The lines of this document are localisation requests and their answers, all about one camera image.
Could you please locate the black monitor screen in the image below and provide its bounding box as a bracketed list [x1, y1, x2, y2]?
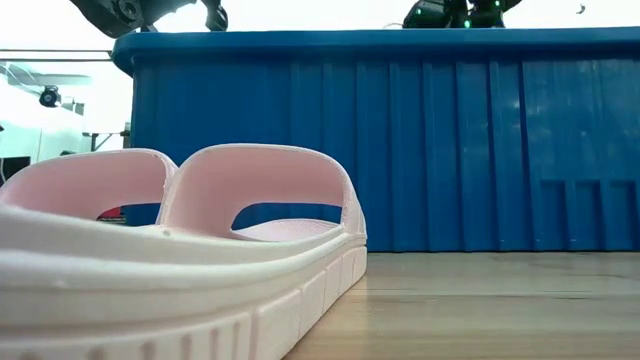
[0, 156, 32, 187]

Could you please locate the blue plastic bin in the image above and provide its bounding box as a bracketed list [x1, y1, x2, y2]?
[110, 27, 640, 253]

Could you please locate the pink slide sandal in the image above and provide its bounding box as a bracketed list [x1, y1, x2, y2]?
[0, 148, 180, 221]
[0, 143, 369, 360]

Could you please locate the grey table stand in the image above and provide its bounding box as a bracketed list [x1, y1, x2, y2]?
[82, 130, 132, 152]

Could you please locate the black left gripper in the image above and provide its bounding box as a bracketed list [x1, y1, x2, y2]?
[201, 0, 230, 32]

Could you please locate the black round lamp head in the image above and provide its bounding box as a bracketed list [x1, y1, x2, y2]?
[38, 85, 61, 109]

